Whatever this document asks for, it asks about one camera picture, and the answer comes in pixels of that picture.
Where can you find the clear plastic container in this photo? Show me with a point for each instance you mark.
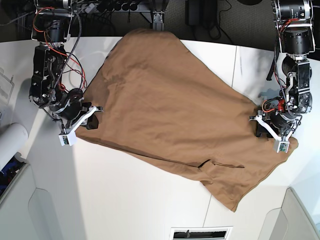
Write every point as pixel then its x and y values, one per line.
pixel 7 86

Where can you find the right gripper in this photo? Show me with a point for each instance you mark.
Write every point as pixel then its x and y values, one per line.
pixel 76 114

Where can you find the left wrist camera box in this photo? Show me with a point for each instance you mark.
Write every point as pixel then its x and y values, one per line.
pixel 281 146

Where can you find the white cylindrical roll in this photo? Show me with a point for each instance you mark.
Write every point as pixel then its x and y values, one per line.
pixel 11 140

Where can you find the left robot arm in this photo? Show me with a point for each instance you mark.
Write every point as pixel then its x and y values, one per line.
pixel 294 41

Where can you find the white vent grille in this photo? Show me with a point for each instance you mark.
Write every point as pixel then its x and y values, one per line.
pixel 200 233

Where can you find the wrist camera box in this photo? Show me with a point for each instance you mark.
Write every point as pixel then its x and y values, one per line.
pixel 68 139
pixel 281 146

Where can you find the grey padded panel right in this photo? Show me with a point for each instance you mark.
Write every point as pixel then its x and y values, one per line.
pixel 289 222

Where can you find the aluminium frame post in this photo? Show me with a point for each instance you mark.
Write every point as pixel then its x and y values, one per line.
pixel 155 19

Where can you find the grey padded panel left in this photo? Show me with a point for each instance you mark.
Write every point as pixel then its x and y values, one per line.
pixel 28 212

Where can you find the grey padded panel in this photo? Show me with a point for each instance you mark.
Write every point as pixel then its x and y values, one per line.
pixel 289 222
pixel 28 212

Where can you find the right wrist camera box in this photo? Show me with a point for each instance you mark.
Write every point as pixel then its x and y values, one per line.
pixel 68 139

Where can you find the tan brown t-shirt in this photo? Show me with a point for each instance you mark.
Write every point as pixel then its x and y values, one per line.
pixel 162 105

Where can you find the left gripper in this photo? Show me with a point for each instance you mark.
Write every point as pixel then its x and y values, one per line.
pixel 274 124

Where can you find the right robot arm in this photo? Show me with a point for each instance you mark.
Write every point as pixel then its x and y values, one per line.
pixel 51 27

